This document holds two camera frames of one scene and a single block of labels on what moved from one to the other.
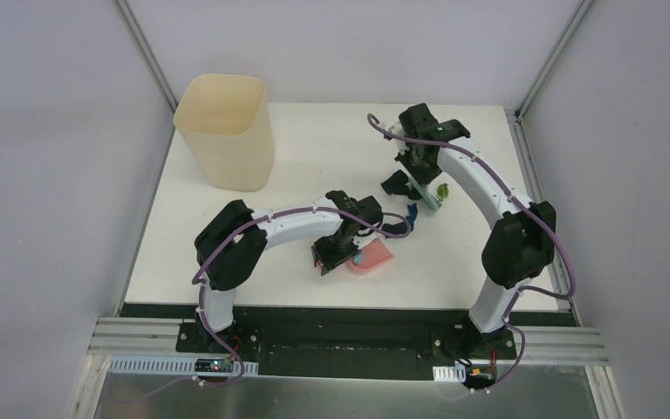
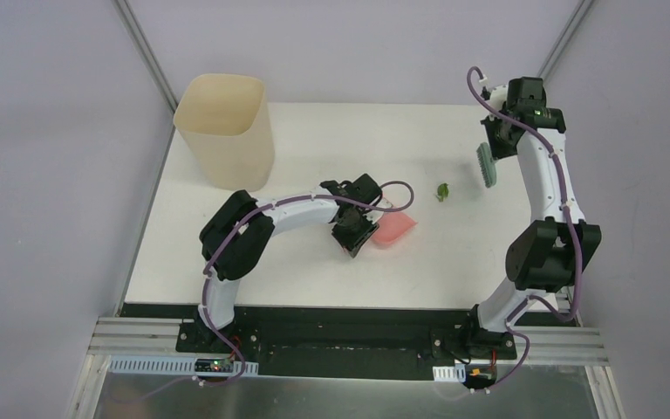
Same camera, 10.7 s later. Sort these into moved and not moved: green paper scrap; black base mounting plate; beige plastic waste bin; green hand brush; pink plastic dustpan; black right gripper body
Moved: pink plastic dustpan; black right gripper body; green hand brush
Not moved: beige plastic waste bin; green paper scrap; black base mounting plate
